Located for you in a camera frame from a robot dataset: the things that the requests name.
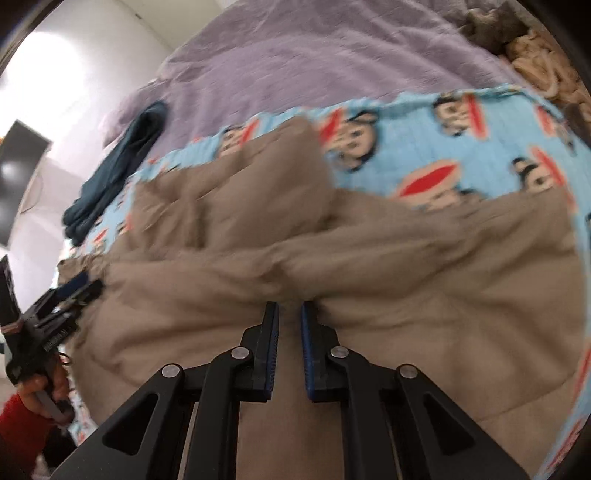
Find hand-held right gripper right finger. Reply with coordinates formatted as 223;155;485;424
300;300;530;480

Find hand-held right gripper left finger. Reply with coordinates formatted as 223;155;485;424
50;302;280;480

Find tan puffer jacket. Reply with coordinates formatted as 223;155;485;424
58;115;583;480

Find monkey print striped blanket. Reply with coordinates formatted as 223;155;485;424
59;83;591;480

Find beige striped cloth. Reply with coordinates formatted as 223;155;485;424
502;27;591;112

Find person's left hand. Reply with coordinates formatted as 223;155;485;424
19;364;71;418

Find dark teal pants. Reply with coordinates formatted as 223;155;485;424
62;100;170;246

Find purple fleece blanket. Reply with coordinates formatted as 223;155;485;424
100;0;528;154

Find brown knit cloth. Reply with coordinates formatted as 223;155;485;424
461;6;528;52

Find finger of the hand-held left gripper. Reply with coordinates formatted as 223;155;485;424
64;279;105;311
57;271;92;299

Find dark flat screen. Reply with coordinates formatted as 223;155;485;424
0;119;52;246

